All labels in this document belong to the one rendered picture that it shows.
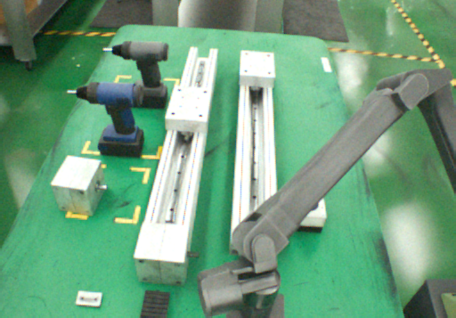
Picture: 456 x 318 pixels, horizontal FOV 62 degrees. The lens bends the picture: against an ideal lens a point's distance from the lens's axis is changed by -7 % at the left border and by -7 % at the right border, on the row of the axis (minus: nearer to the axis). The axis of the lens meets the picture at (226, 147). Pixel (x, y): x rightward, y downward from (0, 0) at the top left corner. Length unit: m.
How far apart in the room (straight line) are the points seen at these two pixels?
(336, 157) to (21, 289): 0.70
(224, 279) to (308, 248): 0.39
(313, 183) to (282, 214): 0.07
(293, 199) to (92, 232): 0.53
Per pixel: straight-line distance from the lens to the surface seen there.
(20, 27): 3.12
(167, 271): 0.85
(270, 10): 2.55
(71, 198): 1.00
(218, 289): 0.63
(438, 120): 0.82
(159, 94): 1.30
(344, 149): 0.68
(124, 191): 1.07
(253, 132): 1.15
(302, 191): 0.64
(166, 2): 2.58
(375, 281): 0.98
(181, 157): 1.06
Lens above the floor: 1.56
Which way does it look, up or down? 42 degrees down
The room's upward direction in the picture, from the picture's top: 4 degrees clockwise
